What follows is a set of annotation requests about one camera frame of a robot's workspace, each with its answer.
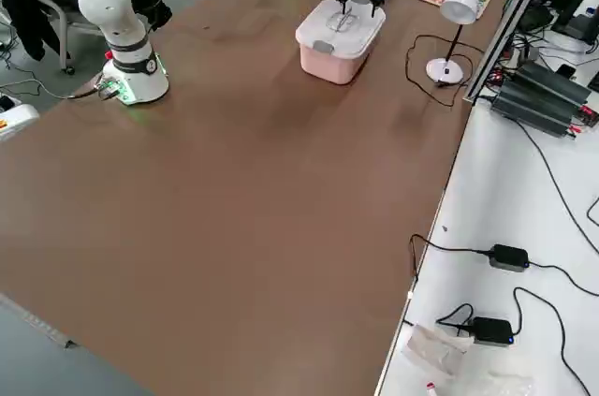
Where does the white bin lid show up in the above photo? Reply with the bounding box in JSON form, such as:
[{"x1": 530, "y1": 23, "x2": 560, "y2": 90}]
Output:
[{"x1": 294, "y1": 0, "x2": 387, "y2": 61}]

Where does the pink plastic bin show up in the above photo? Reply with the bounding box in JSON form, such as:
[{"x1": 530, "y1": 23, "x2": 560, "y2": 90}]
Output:
[{"x1": 299, "y1": 42, "x2": 375, "y2": 86}]

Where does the white desk lamp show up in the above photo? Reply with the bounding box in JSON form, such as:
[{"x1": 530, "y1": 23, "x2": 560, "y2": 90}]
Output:
[{"x1": 424, "y1": 0, "x2": 484, "y2": 86}]

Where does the black finned power supply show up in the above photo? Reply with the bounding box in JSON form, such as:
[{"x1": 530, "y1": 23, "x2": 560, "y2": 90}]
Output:
[{"x1": 489, "y1": 61, "x2": 592, "y2": 139}]

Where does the black monitor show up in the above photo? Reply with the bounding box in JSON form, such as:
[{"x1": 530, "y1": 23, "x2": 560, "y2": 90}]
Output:
[{"x1": 551, "y1": 0, "x2": 599, "y2": 44}]

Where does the grey chair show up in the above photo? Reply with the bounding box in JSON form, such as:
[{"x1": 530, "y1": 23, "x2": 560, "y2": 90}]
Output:
[{"x1": 16, "y1": 0, "x2": 107, "y2": 75}]

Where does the black power adapter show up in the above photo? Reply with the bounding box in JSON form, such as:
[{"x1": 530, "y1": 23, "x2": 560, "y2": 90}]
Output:
[
  {"x1": 489, "y1": 243, "x2": 530, "y2": 271},
  {"x1": 471, "y1": 315, "x2": 515, "y2": 349}
]

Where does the white control box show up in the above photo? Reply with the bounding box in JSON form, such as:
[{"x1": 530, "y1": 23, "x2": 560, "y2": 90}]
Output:
[{"x1": 0, "y1": 103, "x2": 41, "y2": 144}]

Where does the clear plastic bag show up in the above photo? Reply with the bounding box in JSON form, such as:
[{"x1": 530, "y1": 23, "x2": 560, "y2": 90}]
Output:
[{"x1": 404, "y1": 323, "x2": 475, "y2": 376}]

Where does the black lamp cable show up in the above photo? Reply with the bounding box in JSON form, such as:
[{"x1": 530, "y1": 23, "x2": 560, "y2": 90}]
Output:
[{"x1": 404, "y1": 34, "x2": 475, "y2": 108}]

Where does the aluminium frame post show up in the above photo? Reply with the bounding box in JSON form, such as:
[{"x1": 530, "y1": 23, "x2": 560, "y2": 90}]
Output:
[{"x1": 461, "y1": 0, "x2": 565, "y2": 106}]

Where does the black adapter cable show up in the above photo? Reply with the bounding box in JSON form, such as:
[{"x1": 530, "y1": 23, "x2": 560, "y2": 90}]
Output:
[{"x1": 408, "y1": 233, "x2": 493, "y2": 283}]

